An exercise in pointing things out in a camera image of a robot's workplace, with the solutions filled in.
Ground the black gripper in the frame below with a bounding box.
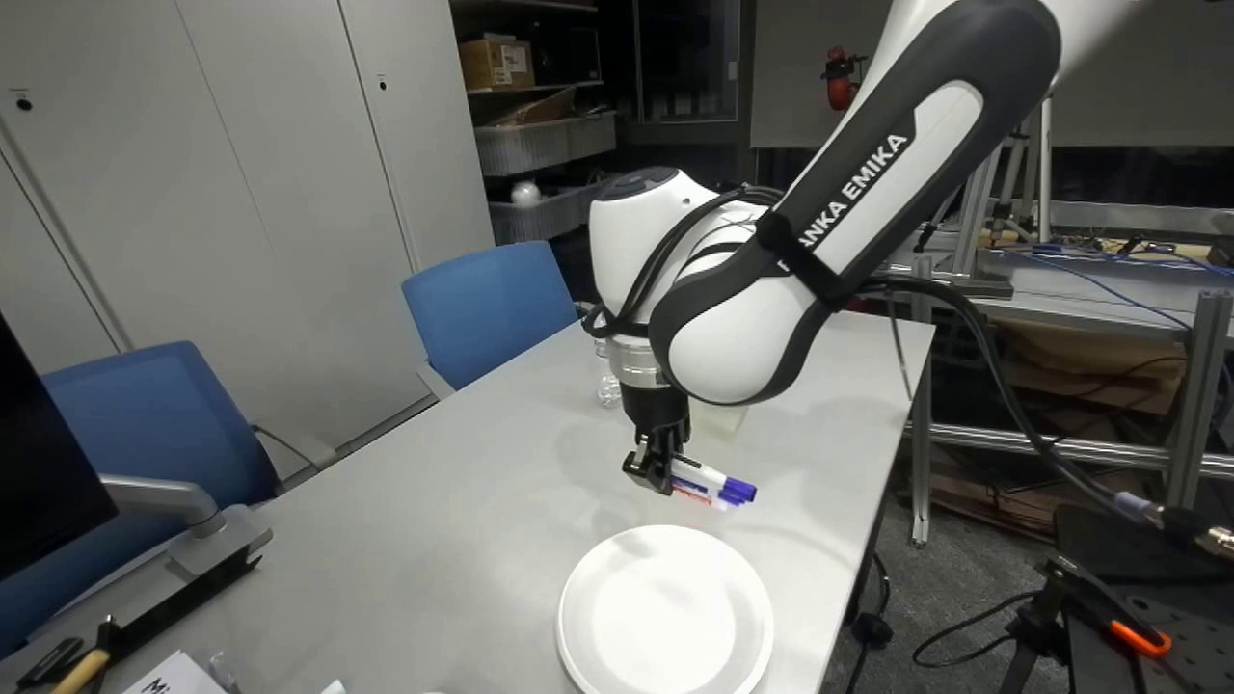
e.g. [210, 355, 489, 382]
[622, 385, 691, 496]

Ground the blue marker white barrel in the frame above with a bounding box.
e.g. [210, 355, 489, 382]
[673, 458, 757, 504]

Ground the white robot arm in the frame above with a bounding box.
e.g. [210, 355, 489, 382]
[588, 0, 1149, 502]

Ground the white round plate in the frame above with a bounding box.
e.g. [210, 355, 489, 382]
[556, 525, 775, 694]

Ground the far blue office chair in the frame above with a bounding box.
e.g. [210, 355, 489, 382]
[400, 239, 576, 390]

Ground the blue office chair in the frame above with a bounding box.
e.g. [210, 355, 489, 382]
[400, 239, 576, 390]
[0, 342, 278, 657]

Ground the grey storage bin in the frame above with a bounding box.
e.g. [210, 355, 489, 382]
[473, 113, 616, 178]

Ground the red fire extinguisher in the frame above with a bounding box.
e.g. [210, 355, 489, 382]
[823, 49, 862, 113]

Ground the near blue office chair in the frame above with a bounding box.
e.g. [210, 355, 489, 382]
[0, 342, 278, 657]

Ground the black monitor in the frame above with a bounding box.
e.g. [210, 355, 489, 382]
[0, 319, 117, 576]

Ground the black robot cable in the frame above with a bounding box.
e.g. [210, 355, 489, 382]
[845, 275, 1234, 557]

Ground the wooden handle hammer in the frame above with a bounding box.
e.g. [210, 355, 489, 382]
[14, 618, 124, 694]

